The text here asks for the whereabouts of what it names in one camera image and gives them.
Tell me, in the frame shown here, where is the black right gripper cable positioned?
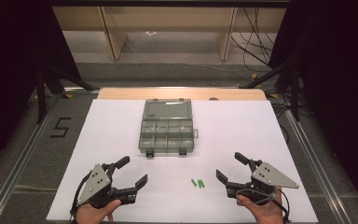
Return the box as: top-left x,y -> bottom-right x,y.
235,188 -> 292,224

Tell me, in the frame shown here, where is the thin white floor cable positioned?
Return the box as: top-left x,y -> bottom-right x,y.
122,38 -> 254,81

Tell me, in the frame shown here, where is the clear plastic compartment box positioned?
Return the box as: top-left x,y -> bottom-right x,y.
138,98 -> 200,159

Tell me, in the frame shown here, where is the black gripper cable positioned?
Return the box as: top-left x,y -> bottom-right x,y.
69,171 -> 93,222
235,188 -> 292,224

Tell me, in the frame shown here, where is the black curtain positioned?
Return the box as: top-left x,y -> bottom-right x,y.
0,0 -> 83,180
268,0 -> 358,217

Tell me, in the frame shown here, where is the bundle of black floor cables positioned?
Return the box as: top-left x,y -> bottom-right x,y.
229,7 -> 278,74

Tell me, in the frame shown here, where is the black overhead frame bar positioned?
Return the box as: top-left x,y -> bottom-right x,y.
49,0 -> 293,8

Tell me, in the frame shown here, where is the black metal stand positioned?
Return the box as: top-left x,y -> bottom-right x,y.
34,63 -> 101,125
238,57 -> 302,122

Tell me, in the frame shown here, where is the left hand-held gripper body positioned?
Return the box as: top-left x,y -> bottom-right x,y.
76,162 -> 138,209

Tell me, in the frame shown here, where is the white table sheet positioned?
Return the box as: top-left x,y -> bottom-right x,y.
46,98 -> 320,224

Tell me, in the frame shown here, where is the beige wooden shelf unit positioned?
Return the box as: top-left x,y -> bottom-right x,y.
51,6 -> 287,62

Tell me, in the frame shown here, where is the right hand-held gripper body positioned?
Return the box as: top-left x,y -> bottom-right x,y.
227,161 -> 300,206

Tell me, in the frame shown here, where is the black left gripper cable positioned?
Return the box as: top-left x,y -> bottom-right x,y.
69,171 -> 93,222

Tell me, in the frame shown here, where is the light wooden table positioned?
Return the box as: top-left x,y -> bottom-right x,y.
97,87 -> 268,102

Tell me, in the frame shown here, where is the aluminium floor rail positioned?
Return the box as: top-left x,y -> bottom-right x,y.
0,87 -> 101,224
282,108 -> 353,224

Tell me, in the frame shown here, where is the person's right hand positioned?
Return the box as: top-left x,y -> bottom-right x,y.
236,188 -> 285,224

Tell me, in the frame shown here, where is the person's left hand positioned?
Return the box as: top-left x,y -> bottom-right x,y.
75,199 -> 122,224

